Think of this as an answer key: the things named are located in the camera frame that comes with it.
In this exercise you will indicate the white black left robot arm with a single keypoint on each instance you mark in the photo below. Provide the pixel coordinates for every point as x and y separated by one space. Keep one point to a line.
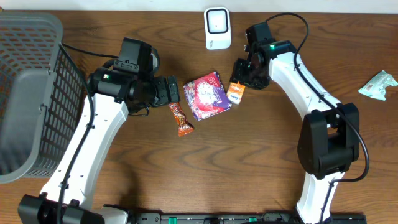
120 88

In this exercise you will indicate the mint green wipes pack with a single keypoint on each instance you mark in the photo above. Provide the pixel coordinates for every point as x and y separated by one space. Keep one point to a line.
376 87

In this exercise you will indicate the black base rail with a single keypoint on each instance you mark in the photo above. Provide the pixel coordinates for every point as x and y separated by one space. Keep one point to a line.
155 218

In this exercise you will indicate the orange red chocolate bar wrapper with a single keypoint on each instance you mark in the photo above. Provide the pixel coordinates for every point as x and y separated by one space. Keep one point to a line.
184 127

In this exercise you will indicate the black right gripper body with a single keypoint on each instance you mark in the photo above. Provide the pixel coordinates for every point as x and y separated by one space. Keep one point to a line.
247 75

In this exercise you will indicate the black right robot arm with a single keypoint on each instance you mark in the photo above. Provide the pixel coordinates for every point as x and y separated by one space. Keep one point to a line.
327 144

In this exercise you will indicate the white barcode scanner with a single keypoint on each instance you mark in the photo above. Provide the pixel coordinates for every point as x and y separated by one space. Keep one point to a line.
217 28

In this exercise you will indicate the red purple snack bag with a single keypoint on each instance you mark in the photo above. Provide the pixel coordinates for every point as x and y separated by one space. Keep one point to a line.
206 96

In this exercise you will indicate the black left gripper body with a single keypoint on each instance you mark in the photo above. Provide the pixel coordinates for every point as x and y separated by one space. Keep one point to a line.
171 89

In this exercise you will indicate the small orange box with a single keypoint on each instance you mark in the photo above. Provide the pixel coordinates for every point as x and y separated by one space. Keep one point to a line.
235 92

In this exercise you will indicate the dark grey plastic basket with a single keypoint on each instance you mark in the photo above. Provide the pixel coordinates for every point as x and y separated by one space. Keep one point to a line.
41 95

